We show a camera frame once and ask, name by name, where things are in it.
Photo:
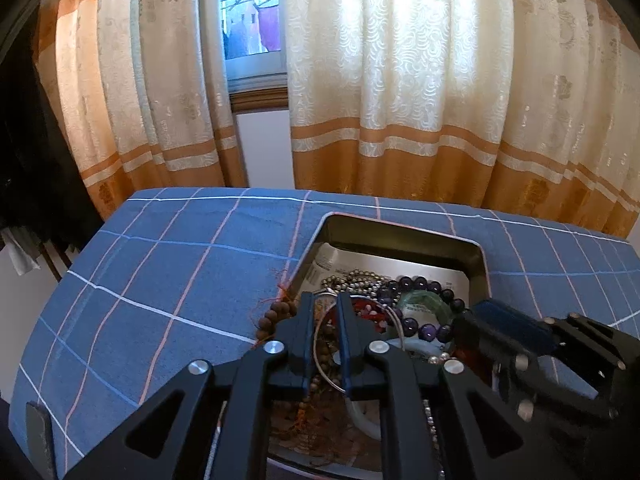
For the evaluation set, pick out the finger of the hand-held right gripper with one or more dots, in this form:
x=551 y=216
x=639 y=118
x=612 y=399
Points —
x=515 y=327
x=495 y=360

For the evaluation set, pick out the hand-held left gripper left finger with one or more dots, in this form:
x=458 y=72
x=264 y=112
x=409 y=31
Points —
x=308 y=345

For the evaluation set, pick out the wooden window sill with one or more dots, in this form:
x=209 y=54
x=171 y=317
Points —
x=257 y=100

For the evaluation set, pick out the wooden rack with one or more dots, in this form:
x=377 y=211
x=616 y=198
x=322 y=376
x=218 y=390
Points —
x=55 y=260

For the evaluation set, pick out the pink tin box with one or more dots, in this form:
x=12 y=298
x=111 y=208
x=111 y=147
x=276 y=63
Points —
x=400 y=240

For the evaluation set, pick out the narrow cream orange curtain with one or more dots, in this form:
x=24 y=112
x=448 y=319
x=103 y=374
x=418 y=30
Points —
x=150 y=85

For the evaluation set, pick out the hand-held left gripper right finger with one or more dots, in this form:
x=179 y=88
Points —
x=345 y=347

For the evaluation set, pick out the window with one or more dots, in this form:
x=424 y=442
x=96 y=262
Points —
x=252 y=20

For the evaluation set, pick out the green jade bangle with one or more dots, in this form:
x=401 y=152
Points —
x=425 y=305

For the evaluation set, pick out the blue checked cloth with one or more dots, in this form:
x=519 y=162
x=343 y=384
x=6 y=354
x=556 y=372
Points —
x=165 y=260

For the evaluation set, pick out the white hanging cloth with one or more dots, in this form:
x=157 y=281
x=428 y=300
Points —
x=20 y=255

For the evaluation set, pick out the thin silver bangle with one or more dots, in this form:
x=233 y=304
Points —
x=320 y=365

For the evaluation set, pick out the wide cream orange curtain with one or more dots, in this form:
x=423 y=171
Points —
x=425 y=85

